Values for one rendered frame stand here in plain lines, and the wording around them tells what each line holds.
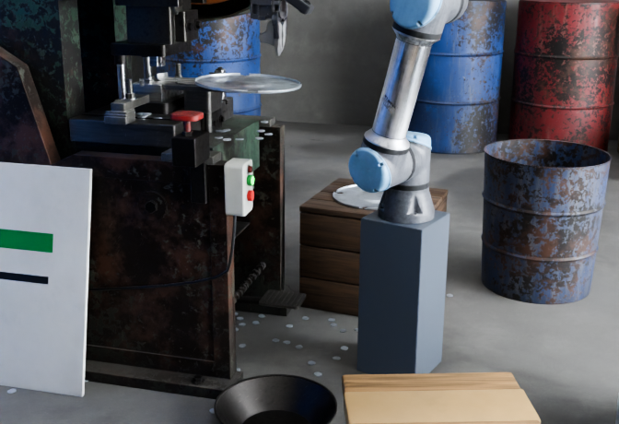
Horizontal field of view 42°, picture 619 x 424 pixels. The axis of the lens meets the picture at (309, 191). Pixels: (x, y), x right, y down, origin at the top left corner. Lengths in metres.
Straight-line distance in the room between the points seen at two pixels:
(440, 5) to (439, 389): 0.83
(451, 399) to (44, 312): 1.16
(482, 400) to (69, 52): 1.38
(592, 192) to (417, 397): 1.39
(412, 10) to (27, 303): 1.25
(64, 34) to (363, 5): 3.48
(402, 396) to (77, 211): 1.03
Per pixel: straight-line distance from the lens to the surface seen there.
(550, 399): 2.31
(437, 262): 2.23
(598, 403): 2.33
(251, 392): 2.16
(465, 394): 1.60
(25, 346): 2.34
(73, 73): 2.29
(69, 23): 2.28
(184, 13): 2.24
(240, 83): 2.21
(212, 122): 2.26
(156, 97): 2.27
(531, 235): 2.78
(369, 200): 2.66
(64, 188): 2.21
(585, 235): 2.84
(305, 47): 5.62
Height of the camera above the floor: 1.12
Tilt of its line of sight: 16 degrees down
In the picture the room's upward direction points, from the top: straight up
